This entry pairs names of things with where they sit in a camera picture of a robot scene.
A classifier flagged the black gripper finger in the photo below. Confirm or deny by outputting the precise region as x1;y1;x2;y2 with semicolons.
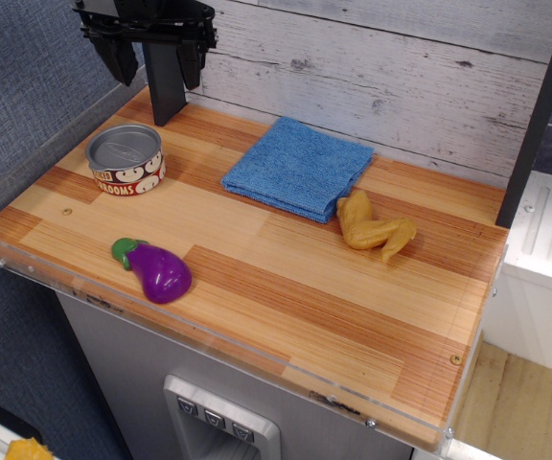
176;39;208;90
89;32;138;86

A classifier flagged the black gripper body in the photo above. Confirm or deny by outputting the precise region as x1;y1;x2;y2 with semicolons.
71;0;217;50

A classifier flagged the purple toy brinjal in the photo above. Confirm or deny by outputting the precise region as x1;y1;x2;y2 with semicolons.
111;238;193;304

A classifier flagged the blue folded napkin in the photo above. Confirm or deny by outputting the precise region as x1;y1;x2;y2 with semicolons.
221;117;374;223

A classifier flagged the mushroom tin can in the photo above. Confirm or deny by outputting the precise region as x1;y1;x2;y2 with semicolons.
85;124;166;196

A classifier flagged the yellow toy chicken wing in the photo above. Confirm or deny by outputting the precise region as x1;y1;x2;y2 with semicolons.
336;190;417;263

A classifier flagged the silver toy fridge front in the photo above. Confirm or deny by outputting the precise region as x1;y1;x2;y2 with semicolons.
58;294;413;459

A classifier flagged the grey dispenser panel with buttons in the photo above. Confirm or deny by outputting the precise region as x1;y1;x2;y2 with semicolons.
163;375;282;459

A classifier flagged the yellow object at corner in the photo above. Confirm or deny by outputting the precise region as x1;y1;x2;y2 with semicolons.
4;438;55;460

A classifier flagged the white toy sink counter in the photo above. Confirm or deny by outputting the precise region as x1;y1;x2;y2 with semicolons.
481;172;552;369

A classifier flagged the dark grey right post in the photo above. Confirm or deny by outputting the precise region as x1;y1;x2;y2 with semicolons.
495;56;552;229

